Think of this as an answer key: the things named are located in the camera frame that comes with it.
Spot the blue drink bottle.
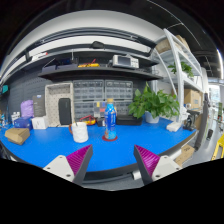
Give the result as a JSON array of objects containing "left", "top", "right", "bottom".
[{"left": 103, "top": 97, "right": 118, "bottom": 140}]

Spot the wide grey drawer cabinet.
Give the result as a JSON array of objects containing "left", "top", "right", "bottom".
[{"left": 72, "top": 79, "right": 107, "bottom": 122}]

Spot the small white box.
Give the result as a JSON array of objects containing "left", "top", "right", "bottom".
[{"left": 31, "top": 115, "right": 50, "bottom": 130}]

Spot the white mug with brown handle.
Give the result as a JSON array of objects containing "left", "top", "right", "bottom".
[{"left": 68, "top": 121, "right": 90, "bottom": 144}]

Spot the potted green plant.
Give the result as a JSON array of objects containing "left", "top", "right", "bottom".
[{"left": 127, "top": 82, "right": 181, "bottom": 125}]

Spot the flat brown cardboard box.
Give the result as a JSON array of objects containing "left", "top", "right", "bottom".
[{"left": 4, "top": 127, "right": 31, "bottom": 146}]

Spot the black zip pouch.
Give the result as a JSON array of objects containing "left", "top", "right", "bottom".
[{"left": 57, "top": 97, "right": 73, "bottom": 126}]

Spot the white metal rack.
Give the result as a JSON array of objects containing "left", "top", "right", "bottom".
[{"left": 151, "top": 28, "right": 209, "bottom": 124}]

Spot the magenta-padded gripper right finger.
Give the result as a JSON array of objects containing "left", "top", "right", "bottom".
[{"left": 133, "top": 144, "right": 183, "bottom": 186}]

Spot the narrow grey drawer cabinet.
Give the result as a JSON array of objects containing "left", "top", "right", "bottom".
[{"left": 104, "top": 79, "right": 135, "bottom": 116}]

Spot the purple plastic bag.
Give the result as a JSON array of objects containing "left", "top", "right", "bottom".
[{"left": 20, "top": 99, "right": 35, "bottom": 118}]

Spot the black device with white label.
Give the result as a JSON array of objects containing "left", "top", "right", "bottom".
[{"left": 95, "top": 117, "right": 107, "bottom": 128}]

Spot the yellow multimeter with red leads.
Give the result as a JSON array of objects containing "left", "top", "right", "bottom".
[{"left": 78, "top": 114, "right": 98, "bottom": 126}]

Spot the black overhead shelf unit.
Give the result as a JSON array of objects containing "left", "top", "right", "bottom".
[{"left": 0, "top": 28, "right": 164, "bottom": 88}]

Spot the dark grey upright box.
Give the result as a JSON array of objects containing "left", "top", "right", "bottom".
[{"left": 32, "top": 94, "right": 47, "bottom": 118}]

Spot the white power adapter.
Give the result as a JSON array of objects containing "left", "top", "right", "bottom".
[{"left": 165, "top": 120, "right": 183, "bottom": 133}]

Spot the clear box with coloured parts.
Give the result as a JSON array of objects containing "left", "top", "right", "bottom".
[{"left": 92, "top": 100, "right": 108, "bottom": 119}]

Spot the flat round red coaster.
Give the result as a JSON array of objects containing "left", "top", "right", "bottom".
[{"left": 101, "top": 133, "right": 119, "bottom": 143}]

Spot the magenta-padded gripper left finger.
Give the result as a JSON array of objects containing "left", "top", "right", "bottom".
[{"left": 43, "top": 144, "right": 94, "bottom": 186}]

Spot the flat black case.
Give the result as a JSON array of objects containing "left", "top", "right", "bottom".
[{"left": 115, "top": 114, "right": 144, "bottom": 127}]

